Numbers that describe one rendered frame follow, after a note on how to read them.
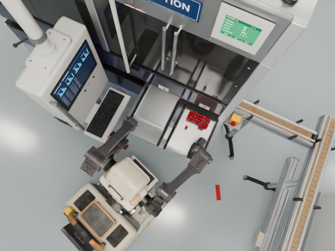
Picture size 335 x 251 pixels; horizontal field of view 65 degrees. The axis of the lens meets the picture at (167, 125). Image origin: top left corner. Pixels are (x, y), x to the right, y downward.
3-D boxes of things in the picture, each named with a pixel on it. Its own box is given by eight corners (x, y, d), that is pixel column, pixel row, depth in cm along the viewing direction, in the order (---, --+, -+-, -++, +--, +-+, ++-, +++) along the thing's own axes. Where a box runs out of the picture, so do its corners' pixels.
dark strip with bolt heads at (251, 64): (214, 111, 200) (250, 58, 124) (220, 113, 200) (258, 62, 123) (214, 112, 200) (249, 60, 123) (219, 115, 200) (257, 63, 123)
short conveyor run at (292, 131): (226, 114, 217) (232, 107, 202) (233, 98, 221) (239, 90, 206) (305, 150, 211) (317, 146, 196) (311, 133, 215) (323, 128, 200)
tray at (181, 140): (185, 108, 213) (186, 107, 209) (215, 122, 211) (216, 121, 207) (166, 146, 204) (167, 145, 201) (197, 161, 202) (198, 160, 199)
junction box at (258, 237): (255, 229, 231) (259, 231, 222) (261, 232, 230) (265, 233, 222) (251, 243, 228) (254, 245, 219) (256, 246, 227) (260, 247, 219)
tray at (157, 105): (153, 80, 218) (153, 78, 215) (181, 93, 216) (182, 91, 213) (134, 115, 210) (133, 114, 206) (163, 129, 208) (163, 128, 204)
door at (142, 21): (110, 50, 187) (89, -14, 130) (170, 77, 183) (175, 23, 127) (109, 51, 187) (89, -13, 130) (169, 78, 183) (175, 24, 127)
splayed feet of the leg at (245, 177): (243, 173, 289) (248, 172, 275) (286, 193, 285) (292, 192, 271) (241, 180, 287) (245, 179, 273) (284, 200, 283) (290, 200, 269)
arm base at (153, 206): (141, 203, 161) (155, 218, 159) (148, 195, 158) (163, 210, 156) (147, 197, 169) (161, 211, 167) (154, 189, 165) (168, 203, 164)
